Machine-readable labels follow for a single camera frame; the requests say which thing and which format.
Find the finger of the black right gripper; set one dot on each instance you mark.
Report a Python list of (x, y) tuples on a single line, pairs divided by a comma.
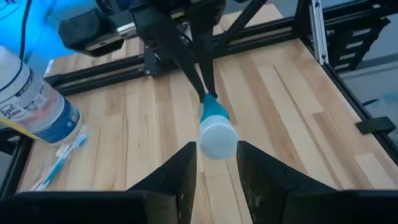
[(168, 37), (206, 46)]

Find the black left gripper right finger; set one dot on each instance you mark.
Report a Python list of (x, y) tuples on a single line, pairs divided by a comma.
[(280, 199)]

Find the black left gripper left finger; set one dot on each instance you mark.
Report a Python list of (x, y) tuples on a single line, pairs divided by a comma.
[(161, 202)]

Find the teal mouthwash bottle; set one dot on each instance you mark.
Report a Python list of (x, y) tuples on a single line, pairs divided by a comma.
[(217, 140)]

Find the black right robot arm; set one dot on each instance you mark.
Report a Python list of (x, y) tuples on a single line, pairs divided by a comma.
[(155, 62)]

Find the bright blue bulky object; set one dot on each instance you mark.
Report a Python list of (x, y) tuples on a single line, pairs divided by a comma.
[(53, 12)]

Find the white wipes canister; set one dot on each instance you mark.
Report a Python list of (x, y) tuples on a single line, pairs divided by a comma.
[(37, 105)]

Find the wrapped blue white toothbrush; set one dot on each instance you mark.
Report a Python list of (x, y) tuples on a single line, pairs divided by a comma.
[(62, 158)]

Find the silver aluminium bracket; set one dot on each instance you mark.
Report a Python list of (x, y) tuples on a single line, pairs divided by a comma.
[(320, 34)]

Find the black slotted bracket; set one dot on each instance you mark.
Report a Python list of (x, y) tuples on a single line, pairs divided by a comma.
[(357, 43)]

